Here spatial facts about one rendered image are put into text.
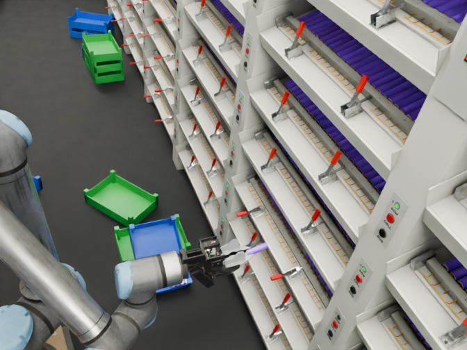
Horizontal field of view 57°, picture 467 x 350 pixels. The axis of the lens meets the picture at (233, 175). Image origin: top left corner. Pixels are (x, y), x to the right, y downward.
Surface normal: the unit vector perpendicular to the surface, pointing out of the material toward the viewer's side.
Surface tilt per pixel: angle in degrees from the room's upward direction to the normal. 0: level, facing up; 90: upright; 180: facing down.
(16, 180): 83
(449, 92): 90
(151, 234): 24
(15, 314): 5
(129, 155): 0
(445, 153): 90
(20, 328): 5
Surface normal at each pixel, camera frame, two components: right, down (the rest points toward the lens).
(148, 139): 0.11, -0.74
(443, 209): -0.23, -0.63
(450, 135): -0.92, 0.17
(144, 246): 0.25, -0.41
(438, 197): 0.36, 0.65
